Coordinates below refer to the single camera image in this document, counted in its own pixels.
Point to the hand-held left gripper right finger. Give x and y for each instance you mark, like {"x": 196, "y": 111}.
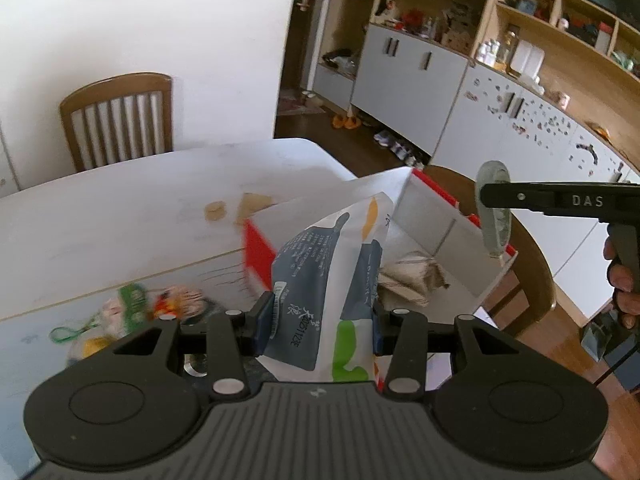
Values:
{"x": 377, "y": 331}

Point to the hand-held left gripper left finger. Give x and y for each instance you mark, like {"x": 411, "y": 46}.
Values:
{"x": 263, "y": 322}

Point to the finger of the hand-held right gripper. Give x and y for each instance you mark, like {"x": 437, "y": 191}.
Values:
{"x": 520, "y": 197}

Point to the grey translucent plastic piece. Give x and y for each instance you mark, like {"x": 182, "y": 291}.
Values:
{"x": 496, "y": 232}

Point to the white and grey snack bag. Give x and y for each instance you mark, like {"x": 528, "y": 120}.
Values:
{"x": 310, "y": 280}

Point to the striped cartoon figure toy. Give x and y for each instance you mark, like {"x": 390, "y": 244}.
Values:
{"x": 189, "y": 300}

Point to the red and white cardboard box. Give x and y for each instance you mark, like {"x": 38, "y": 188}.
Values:
{"x": 440, "y": 210}

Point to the person's right hand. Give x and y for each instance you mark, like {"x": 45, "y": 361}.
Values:
{"x": 627, "y": 290}

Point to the wooden curved-back chair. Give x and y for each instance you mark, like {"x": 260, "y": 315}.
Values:
{"x": 532, "y": 260}

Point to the beige crumpled packet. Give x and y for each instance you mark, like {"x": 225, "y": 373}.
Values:
{"x": 412, "y": 277}

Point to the white sticker-covered cabinet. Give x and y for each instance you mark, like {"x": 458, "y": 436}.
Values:
{"x": 500, "y": 127}

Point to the orange plush toy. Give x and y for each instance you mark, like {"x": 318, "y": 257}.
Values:
{"x": 164, "y": 308}

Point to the white sneaker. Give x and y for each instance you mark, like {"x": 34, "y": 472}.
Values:
{"x": 415, "y": 161}
{"x": 401, "y": 149}
{"x": 384, "y": 137}

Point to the green and white soft item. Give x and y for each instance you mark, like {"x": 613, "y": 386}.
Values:
{"x": 127, "y": 305}

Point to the white rectangular container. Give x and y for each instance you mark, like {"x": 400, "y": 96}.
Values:
{"x": 527, "y": 60}

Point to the small white bottles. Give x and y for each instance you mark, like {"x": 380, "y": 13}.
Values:
{"x": 487, "y": 54}

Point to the yellow oil bottle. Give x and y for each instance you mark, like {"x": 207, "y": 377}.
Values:
{"x": 510, "y": 50}

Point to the white two-door cabinet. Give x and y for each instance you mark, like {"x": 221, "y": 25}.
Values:
{"x": 400, "y": 90}

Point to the yellow soft toy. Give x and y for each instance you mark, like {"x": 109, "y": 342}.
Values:
{"x": 92, "y": 348}

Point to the orange slippers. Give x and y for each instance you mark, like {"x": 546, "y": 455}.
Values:
{"x": 346, "y": 121}

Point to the low white shoe cabinet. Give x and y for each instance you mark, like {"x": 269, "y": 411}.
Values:
{"x": 332, "y": 85}

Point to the patterned door rug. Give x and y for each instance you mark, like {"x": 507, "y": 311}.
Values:
{"x": 295, "y": 105}

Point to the white slippers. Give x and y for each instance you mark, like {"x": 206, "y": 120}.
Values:
{"x": 312, "y": 97}

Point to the black item on cabinet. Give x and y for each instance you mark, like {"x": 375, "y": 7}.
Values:
{"x": 337, "y": 55}

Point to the dark brown door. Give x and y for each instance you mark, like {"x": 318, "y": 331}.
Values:
{"x": 305, "y": 45}

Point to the wooden slat-back chair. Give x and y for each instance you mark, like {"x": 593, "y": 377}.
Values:
{"x": 117, "y": 87}

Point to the wooden wall shelf unit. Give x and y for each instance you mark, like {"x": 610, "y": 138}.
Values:
{"x": 557, "y": 52}

